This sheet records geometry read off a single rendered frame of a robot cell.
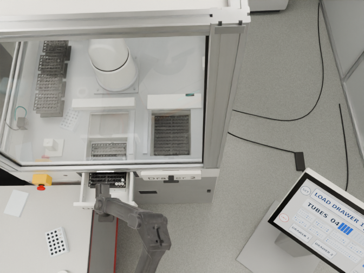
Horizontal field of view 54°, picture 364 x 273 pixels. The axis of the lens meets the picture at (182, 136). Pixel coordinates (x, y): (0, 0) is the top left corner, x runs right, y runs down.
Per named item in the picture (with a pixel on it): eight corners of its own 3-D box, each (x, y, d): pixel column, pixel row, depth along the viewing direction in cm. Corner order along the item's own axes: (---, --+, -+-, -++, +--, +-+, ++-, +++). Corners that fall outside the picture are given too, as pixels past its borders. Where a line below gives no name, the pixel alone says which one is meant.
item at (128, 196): (134, 205, 174) (131, 202, 168) (82, 205, 175) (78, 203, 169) (137, 129, 188) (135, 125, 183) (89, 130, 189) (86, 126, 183)
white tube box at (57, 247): (69, 251, 174) (66, 251, 171) (53, 258, 173) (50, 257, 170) (64, 227, 178) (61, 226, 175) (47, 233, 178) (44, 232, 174)
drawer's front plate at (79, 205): (137, 209, 174) (134, 205, 164) (79, 209, 176) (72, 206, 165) (137, 205, 175) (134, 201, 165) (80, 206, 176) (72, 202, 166)
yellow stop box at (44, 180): (51, 187, 178) (45, 183, 171) (37, 187, 178) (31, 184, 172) (52, 177, 180) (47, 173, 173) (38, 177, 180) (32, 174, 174)
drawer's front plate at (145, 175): (201, 179, 178) (201, 173, 168) (143, 180, 180) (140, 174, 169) (201, 176, 179) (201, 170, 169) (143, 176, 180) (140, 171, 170)
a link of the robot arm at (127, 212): (135, 233, 107) (167, 232, 113) (137, 213, 108) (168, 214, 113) (92, 210, 144) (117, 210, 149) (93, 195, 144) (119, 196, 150)
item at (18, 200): (20, 217, 181) (18, 216, 180) (5, 213, 182) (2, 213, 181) (30, 193, 186) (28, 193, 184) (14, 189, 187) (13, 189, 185)
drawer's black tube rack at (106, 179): (127, 188, 176) (124, 186, 170) (91, 189, 177) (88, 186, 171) (128, 147, 185) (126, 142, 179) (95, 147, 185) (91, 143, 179)
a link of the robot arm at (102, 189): (98, 207, 140) (119, 208, 144) (98, 179, 144) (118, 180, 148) (89, 212, 149) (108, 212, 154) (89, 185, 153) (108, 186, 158)
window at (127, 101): (202, 162, 163) (208, 30, 74) (20, 166, 167) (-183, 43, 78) (202, 161, 164) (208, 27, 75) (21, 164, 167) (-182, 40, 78)
